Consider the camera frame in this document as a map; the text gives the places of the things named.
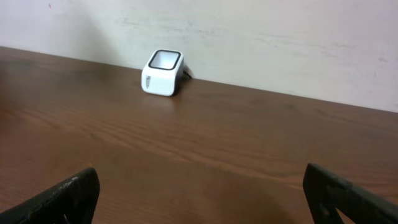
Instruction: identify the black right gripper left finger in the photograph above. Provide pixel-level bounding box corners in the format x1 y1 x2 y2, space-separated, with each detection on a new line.
1 167 100 223

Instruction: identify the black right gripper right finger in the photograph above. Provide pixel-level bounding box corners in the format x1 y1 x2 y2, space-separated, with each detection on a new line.
302 163 397 224

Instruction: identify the white barcode scanner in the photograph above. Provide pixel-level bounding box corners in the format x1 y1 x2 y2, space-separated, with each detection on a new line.
141 49 184 96

